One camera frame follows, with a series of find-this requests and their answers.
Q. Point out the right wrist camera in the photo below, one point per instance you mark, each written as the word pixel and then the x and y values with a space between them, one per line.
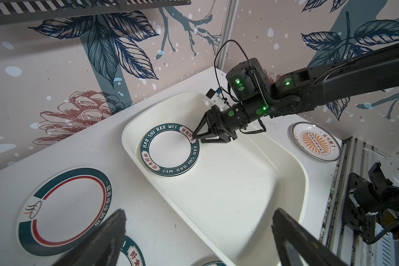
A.
pixel 215 97

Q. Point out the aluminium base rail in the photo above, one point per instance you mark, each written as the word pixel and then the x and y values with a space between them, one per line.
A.
pixel 361 223

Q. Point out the green rim plate front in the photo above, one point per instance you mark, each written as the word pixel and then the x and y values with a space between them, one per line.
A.
pixel 215 263

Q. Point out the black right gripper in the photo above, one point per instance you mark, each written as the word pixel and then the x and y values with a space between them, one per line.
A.
pixel 220 126

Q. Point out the green rim plate under gripper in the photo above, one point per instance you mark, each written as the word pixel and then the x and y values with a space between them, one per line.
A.
pixel 132 254

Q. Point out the black hanging wire basket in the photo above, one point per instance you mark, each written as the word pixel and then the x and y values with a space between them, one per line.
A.
pixel 12 12

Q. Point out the white plastic bin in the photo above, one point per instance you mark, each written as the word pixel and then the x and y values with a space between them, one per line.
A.
pixel 230 195

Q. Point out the green rim plate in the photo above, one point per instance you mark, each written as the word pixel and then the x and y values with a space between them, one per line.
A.
pixel 132 254
pixel 215 263
pixel 169 150

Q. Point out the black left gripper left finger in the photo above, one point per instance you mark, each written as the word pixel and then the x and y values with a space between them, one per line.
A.
pixel 102 247

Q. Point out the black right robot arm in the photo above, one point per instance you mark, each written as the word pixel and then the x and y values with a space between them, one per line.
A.
pixel 295 92

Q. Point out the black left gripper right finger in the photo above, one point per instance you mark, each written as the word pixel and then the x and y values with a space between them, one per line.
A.
pixel 296 246

